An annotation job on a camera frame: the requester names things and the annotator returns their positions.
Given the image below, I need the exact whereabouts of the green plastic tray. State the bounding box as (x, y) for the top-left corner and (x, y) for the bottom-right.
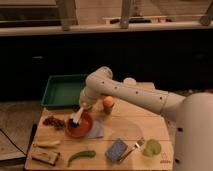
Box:
(41, 74), (86, 109)

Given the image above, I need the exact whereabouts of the grey blue cloth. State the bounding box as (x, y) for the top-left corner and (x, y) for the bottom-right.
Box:
(86, 121), (104, 139)

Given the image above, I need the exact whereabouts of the white black dish brush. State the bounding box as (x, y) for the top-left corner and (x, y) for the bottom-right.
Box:
(68, 108), (84, 128)

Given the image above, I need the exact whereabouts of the silver fork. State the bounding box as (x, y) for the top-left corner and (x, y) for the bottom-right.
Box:
(117, 138), (145, 163)

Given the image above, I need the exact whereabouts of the black cable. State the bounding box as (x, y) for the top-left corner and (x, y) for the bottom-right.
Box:
(0, 128), (28, 156)

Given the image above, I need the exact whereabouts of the red bowl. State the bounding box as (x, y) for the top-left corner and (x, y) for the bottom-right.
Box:
(65, 112), (93, 138)

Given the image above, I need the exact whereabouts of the brown rectangular box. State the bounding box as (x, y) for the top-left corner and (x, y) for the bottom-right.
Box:
(32, 148), (60, 166)

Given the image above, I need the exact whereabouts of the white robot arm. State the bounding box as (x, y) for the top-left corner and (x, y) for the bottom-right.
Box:
(79, 66), (213, 171)

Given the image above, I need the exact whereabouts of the bunch of dark grapes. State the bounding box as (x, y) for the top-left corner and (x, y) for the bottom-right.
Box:
(43, 116), (65, 130)

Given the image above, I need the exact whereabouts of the green chili pepper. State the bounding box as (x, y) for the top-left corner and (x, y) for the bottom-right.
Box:
(67, 150), (96, 167)

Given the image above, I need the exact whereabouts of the yellow banana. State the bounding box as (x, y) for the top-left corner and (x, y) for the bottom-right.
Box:
(33, 140), (61, 148)

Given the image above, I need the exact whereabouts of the blue sponge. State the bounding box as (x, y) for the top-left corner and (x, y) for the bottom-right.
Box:
(105, 139), (127, 163)

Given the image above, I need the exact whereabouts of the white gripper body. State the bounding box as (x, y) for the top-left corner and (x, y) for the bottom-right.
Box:
(79, 87), (100, 110)

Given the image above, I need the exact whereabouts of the green cup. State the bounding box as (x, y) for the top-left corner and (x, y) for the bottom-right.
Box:
(143, 139), (161, 157)

